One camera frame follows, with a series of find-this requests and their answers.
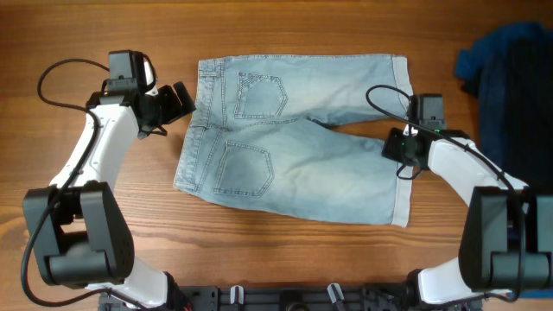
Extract light blue denim shorts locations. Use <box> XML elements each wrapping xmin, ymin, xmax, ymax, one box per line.
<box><xmin>174</xmin><ymin>54</ymin><xmax>412</xmax><ymax>227</ymax></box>

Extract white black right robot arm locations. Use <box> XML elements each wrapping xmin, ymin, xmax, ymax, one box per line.
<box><xmin>383</xmin><ymin>128</ymin><xmax>552</xmax><ymax>308</ymax></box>

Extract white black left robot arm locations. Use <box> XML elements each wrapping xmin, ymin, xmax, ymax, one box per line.
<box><xmin>20</xmin><ymin>82</ymin><xmax>195</xmax><ymax>310</ymax></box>

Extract dark blue shirt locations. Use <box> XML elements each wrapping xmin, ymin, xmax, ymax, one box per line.
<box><xmin>454</xmin><ymin>22</ymin><xmax>552</xmax><ymax>187</ymax></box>

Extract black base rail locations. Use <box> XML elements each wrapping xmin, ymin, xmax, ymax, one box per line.
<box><xmin>98</xmin><ymin>282</ymin><xmax>483</xmax><ymax>311</ymax></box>

